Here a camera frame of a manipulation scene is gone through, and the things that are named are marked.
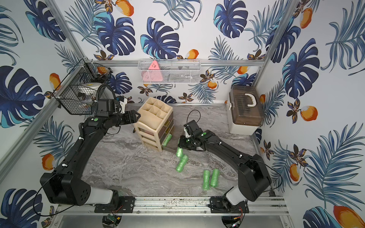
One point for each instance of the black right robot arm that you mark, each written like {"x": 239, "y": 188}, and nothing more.
{"x": 253, "y": 174}

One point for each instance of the white wire shelf basket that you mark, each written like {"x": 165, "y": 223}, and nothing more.
{"x": 175, "y": 71}

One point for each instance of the clear bottom drawer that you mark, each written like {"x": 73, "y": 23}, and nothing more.
{"x": 173, "y": 143}

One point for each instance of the beige drawer organizer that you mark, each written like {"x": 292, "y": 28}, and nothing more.
{"x": 154, "y": 113}

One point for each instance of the clear top drawer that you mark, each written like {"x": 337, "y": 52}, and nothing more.
{"x": 169, "y": 120}

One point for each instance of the black wire basket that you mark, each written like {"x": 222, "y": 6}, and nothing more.
{"x": 83, "y": 72}

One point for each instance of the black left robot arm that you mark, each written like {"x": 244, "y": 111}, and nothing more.
{"x": 65, "y": 185}

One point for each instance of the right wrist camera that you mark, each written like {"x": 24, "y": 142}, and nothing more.
{"x": 187, "y": 135}

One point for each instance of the brown lidded storage box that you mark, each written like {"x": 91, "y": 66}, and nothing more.
{"x": 244, "y": 110}

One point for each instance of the pink triangle sponge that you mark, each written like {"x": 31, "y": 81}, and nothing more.
{"x": 153, "y": 74}

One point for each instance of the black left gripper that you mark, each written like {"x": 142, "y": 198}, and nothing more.
{"x": 130, "y": 116}

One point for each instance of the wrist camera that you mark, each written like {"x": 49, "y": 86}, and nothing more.
{"x": 187, "y": 135}
{"x": 122, "y": 101}

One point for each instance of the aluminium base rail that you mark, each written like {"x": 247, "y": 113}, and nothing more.
{"x": 199, "y": 206}

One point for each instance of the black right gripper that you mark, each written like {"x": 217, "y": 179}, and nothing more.
{"x": 182, "y": 145}

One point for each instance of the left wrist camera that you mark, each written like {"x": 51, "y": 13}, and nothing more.
{"x": 122, "y": 101}

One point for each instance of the white bowl in basket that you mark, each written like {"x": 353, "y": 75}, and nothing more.
{"x": 89, "y": 88}

